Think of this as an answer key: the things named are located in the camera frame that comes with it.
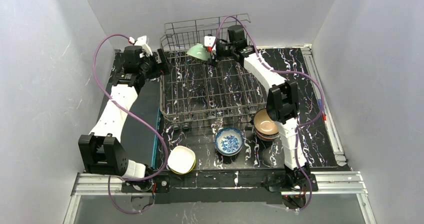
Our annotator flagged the green celadon bowl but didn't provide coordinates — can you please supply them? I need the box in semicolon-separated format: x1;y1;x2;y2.
186;43;211;61

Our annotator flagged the blue floral bowl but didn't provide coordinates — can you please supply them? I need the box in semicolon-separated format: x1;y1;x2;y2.
214;127;244;157

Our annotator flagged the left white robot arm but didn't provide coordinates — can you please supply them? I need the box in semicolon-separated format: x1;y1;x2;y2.
78;45;170;180

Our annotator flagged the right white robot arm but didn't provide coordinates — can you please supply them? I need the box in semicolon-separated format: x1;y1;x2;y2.
203;24;307;171

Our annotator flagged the grey mat blue edge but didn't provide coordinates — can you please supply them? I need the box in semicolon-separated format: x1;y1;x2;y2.
86;81;160;167

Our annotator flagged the tan interior dark bowl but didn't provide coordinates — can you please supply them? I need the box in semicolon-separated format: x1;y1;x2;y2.
252;108;279;139

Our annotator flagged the white square bowl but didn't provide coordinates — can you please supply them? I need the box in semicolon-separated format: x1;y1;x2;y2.
167;145;196;173

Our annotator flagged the orange striped bowl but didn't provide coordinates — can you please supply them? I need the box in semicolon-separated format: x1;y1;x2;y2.
255;132;280;142

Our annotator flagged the yellow rimmed bowl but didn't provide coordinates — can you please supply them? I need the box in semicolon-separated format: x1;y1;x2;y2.
167;162;196;175

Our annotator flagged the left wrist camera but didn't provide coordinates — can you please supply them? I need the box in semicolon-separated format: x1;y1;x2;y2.
134;35;153;57

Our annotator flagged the grey wire dish rack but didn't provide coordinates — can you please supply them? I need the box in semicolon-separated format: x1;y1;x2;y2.
160;13;267;130

